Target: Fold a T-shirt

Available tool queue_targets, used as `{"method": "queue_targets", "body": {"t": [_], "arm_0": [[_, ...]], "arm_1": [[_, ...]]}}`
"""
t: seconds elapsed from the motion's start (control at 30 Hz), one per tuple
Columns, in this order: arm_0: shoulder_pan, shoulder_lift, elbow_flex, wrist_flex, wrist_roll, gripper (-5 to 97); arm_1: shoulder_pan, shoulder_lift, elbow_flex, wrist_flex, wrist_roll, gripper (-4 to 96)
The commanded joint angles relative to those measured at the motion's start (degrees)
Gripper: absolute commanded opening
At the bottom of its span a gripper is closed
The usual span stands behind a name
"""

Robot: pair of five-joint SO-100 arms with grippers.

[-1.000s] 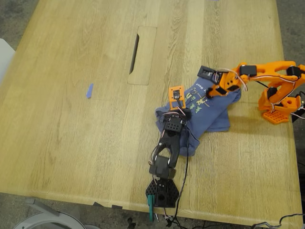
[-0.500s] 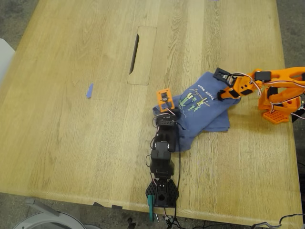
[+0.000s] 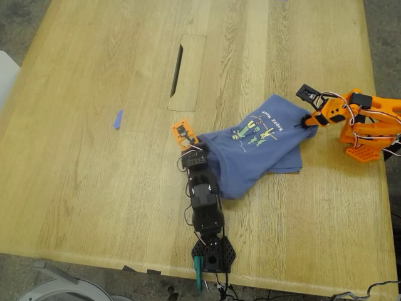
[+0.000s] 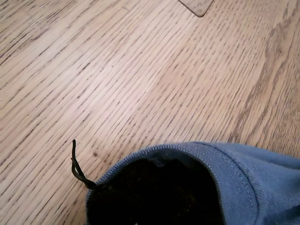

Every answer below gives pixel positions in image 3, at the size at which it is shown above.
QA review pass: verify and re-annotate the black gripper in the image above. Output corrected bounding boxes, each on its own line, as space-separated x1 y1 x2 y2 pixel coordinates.
181 140 211 172

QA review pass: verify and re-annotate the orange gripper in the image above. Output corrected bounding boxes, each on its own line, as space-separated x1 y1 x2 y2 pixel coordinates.
299 98 348 130

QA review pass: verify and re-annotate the blue printed T-shirt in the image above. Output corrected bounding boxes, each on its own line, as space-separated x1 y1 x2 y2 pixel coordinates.
197 93 319 201

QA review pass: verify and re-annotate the black table clamp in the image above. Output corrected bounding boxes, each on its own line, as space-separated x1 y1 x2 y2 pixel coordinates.
382 131 401 161

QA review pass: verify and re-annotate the small blue tape strip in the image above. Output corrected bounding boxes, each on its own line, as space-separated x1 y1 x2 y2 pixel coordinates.
112 108 124 130

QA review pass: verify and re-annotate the teal table clamp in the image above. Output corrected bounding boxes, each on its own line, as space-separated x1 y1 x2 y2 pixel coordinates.
192 255 204 292

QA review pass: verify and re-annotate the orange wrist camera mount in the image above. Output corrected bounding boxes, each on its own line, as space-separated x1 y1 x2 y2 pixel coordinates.
170 117 199 151

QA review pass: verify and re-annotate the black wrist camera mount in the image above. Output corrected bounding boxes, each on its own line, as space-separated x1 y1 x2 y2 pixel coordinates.
295 83 323 107

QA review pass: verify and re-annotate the wooden cable hatch cover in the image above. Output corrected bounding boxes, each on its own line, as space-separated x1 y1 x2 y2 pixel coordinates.
167 33 208 113

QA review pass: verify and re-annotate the black base cable bundle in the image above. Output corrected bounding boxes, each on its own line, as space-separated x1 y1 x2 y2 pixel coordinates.
202 271 276 301

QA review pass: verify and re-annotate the grey floor cable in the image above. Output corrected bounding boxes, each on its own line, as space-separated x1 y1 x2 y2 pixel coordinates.
330 280 401 301

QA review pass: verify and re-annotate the grey round chair frame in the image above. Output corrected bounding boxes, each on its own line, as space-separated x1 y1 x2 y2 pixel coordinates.
17 259 111 301

